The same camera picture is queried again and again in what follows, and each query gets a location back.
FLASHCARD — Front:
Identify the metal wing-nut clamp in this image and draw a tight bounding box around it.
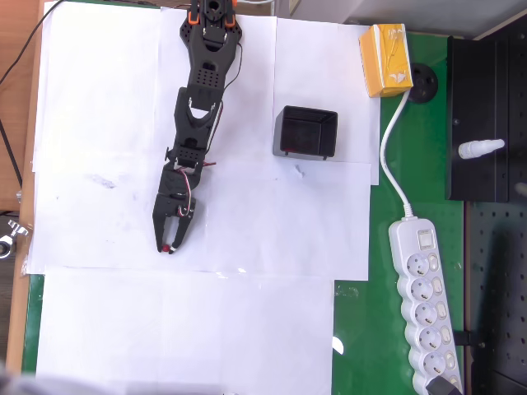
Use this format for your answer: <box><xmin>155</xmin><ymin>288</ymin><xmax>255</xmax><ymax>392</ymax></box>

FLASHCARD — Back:
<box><xmin>0</xmin><ymin>219</ymin><xmax>30</xmax><ymax>258</ymax></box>

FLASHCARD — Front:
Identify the white power strip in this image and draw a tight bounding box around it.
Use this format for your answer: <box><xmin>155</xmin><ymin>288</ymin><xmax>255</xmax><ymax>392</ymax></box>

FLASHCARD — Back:
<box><xmin>388</xmin><ymin>217</ymin><xmax>464</xmax><ymax>395</ymax></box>

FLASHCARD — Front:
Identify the black open box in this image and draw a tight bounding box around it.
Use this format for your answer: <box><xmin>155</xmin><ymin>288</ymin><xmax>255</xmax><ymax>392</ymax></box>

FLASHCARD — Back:
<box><xmin>271</xmin><ymin>105</ymin><xmax>339</xmax><ymax>163</ymax></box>

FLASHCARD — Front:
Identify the black cable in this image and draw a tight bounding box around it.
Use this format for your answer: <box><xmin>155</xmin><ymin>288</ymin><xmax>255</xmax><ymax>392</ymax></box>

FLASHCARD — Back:
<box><xmin>0</xmin><ymin>0</ymin><xmax>63</xmax><ymax>86</ymax></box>
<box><xmin>0</xmin><ymin>118</ymin><xmax>24</xmax><ymax>191</ymax></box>

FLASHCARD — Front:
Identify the red white servo wire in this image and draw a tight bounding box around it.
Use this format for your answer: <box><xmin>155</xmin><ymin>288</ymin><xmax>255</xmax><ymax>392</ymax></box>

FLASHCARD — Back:
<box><xmin>174</xmin><ymin>165</ymin><xmax>195</xmax><ymax>216</ymax></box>

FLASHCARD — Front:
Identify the black power plug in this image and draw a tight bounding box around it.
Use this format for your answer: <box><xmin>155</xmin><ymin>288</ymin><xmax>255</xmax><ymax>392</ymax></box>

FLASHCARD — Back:
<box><xmin>425</xmin><ymin>374</ymin><xmax>463</xmax><ymax>395</ymax></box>

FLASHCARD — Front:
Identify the white power cable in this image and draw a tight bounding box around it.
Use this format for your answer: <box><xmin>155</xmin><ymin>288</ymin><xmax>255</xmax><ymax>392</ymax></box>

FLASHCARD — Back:
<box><xmin>379</xmin><ymin>89</ymin><xmax>414</xmax><ymax>221</ymax></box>

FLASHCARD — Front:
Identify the yellow container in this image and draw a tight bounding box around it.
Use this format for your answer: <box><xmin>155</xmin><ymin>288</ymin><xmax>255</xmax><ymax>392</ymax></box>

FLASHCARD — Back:
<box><xmin>358</xmin><ymin>23</ymin><xmax>414</xmax><ymax>99</ymax></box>

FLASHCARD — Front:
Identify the green perforated mat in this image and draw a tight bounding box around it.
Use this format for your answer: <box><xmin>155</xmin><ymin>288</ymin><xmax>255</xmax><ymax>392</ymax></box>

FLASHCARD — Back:
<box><xmin>21</xmin><ymin>31</ymin><xmax>469</xmax><ymax>395</ymax></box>

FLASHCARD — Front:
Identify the small white bottle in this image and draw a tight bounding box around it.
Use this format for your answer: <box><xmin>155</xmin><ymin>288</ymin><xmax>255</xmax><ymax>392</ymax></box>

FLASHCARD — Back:
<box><xmin>457</xmin><ymin>138</ymin><xmax>506</xmax><ymax>160</ymax></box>

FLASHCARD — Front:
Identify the black pegboard panel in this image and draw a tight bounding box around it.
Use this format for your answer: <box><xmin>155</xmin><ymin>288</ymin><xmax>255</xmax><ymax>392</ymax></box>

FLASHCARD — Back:
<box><xmin>463</xmin><ymin>200</ymin><xmax>527</xmax><ymax>395</ymax></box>

